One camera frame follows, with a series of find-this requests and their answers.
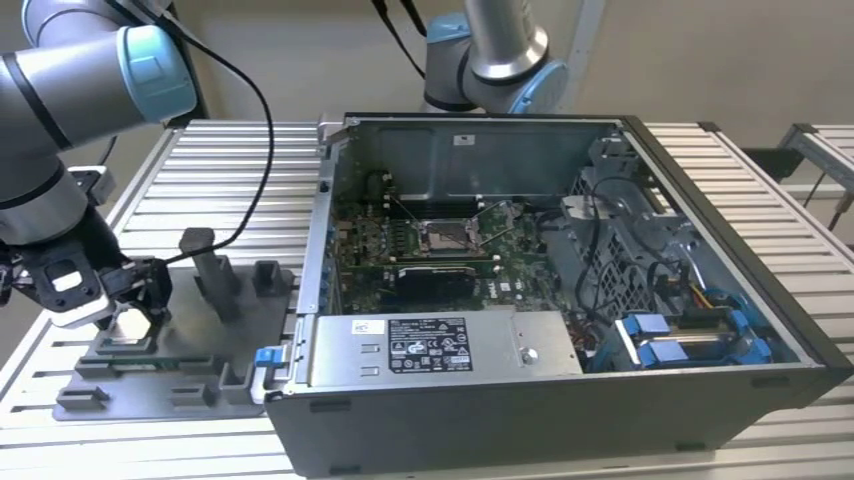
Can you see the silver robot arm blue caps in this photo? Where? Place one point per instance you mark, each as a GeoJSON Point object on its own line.
{"type": "Point", "coordinates": [60, 80]}

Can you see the silver square CPU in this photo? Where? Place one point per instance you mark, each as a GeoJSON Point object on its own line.
{"type": "Point", "coordinates": [131, 325]}

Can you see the black graphics card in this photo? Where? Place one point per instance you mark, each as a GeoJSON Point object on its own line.
{"type": "Point", "coordinates": [434, 285]}

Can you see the white label sticker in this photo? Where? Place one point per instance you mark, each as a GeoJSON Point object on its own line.
{"type": "Point", "coordinates": [464, 140]}

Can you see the silver power supply unit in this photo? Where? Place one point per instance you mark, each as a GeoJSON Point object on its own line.
{"type": "Point", "coordinates": [494, 350]}

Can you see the green RAM stick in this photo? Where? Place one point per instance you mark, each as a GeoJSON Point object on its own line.
{"type": "Point", "coordinates": [153, 364]}

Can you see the CPU socket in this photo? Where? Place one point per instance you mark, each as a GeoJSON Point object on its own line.
{"type": "Point", "coordinates": [443, 235]}

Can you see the black box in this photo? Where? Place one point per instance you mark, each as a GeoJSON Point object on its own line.
{"type": "Point", "coordinates": [770, 165]}

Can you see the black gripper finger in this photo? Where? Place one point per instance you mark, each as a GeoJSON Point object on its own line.
{"type": "Point", "coordinates": [156, 290]}
{"type": "Point", "coordinates": [116, 287]}

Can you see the dark grey PC case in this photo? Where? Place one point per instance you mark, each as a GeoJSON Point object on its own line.
{"type": "Point", "coordinates": [467, 430]}

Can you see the blue case latch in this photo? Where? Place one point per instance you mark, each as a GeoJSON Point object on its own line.
{"type": "Point", "coordinates": [265, 357]}

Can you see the white box camera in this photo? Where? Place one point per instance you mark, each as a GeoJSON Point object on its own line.
{"type": "Point", "coordinates": [100, 182]}

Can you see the green motherboard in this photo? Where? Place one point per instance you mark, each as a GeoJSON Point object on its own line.
{"type": "Point", "coordinates": [514, 260]}

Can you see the hard disk in blue carrier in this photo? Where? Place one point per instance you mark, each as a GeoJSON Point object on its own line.
{"type": "Point", "coordinates": [663, 352]}
{"type": "Point", "coordinates": [647, 325]}

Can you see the white camera with blue light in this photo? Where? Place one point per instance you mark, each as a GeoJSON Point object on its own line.
{"type": "Point", "coordinates": [73, 312]}

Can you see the grey plastic parts rack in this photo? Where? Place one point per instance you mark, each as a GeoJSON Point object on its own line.
{"type": "Point", "coordinates": [200, 340]}

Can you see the grey metal drive cage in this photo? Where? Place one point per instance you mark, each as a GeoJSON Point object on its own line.
{"type": "Point", "coordinates": [620, 240]}

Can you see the aluminium frame table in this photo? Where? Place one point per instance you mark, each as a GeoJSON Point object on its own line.
{"type": "Point", "coordinates": [821, 150]}

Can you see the black metal post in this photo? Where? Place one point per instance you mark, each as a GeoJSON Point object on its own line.
{"type": "Point", "coordinates": [199, 100]}

